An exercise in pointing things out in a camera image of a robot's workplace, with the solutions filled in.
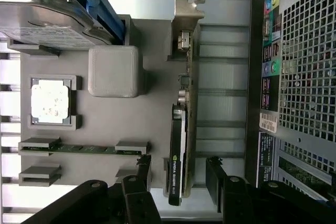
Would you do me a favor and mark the black rear panel label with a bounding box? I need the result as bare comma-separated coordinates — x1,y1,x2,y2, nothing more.
256,131,276,184

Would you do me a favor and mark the green RAM stick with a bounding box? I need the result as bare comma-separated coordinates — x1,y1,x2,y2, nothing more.
20,142,148,156

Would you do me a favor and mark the white barcode sticker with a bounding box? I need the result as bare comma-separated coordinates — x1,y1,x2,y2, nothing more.
258,112,279,133

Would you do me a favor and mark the grey plastic parts rack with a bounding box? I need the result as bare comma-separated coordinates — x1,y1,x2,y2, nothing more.
7,14,202,198

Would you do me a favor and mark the silver CPU chip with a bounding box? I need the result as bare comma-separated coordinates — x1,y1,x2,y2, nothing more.
30,78,72,125

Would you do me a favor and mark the black open PC case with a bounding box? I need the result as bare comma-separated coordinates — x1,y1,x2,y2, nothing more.
244,0,336,224

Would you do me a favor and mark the blue disk caddy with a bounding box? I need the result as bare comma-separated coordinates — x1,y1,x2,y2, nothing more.
54,0,126,47

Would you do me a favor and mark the silver hard disk drive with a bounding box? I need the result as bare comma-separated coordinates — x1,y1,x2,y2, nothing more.
0,0,111,49

